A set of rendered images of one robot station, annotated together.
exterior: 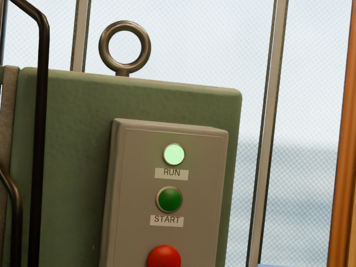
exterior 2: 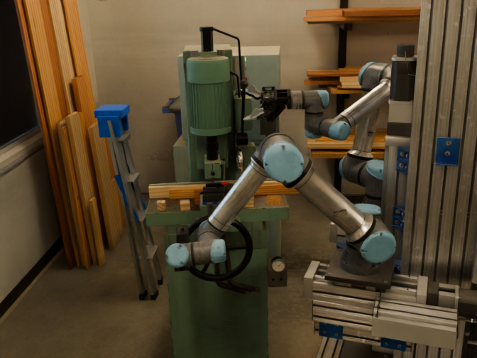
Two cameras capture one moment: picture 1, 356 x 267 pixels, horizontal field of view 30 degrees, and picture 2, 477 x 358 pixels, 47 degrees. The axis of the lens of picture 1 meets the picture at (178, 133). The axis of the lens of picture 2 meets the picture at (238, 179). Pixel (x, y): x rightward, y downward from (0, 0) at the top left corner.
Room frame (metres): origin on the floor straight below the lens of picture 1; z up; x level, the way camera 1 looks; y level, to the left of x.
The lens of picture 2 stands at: (0.18, 2.58, 1.78)
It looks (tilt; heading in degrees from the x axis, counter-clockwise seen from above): 19 degrees down; 280
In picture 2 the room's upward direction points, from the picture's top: 2 degrees counter-clockwise
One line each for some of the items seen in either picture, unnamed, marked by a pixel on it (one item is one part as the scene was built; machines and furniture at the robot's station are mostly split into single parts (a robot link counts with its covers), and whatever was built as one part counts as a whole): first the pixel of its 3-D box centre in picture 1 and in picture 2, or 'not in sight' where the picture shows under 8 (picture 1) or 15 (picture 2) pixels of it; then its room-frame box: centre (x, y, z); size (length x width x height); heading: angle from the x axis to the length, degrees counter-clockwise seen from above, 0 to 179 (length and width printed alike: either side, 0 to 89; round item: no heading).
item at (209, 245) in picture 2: not in sight; (209, 249); (0.56, 1.00, 0.97); 0.11 x 0.11 x 0.08; 12
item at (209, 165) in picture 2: not in sight; (213, 167); (0.68, 0.33, 1.03); 0.14 x 0.07 x 0.09; 102
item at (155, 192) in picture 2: not in sight; (216, 189); (0.67, 0.33, 0.93); 0.60 x 0.02 x 0.05; 12
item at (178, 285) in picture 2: not in sight; (217, 289); (0.71, 0.23, 0.36); 0.58 x 0.45 x 0.71; 102
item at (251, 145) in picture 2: not in sight; (245, 156); (0.57, 0.14, 1.02); 0.09 x 0.07 x 0.12; 12
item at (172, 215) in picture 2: not in sight; (217, 211); (0.65, 0.45, 0.87); 0.61 x 0.30 x 0.06; 12
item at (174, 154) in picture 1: (174, 154); not in sight; (0.58, 0.00, 1.46); 0.02 x 0.01 x 0.02; 102
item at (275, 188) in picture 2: not in sight; (236, 190); (0.58, 0.33, 0.92); 0.60 x 0.02 x 0.04; 12
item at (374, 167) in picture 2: not in sight; (377, 177); (-0.03, 0.28, 0.98); 0.13 x 0.12 x 0.14; 132
